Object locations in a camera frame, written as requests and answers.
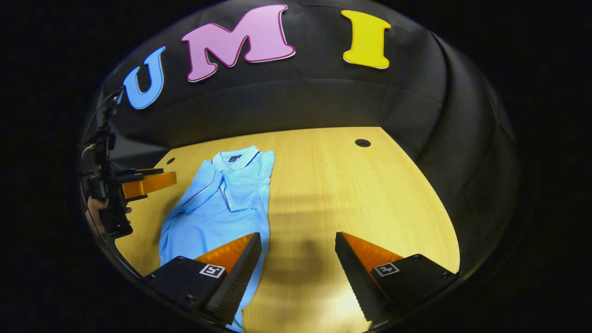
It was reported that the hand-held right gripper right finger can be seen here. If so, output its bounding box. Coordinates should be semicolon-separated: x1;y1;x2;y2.
334;231;459;323

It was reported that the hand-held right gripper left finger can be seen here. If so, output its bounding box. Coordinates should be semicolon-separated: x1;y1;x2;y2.
142;232;263;326

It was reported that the light blue T-shirt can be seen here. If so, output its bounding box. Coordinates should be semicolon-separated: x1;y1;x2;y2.
159;146;276;333

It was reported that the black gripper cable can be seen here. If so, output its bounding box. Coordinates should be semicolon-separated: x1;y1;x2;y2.
81;88;124;160

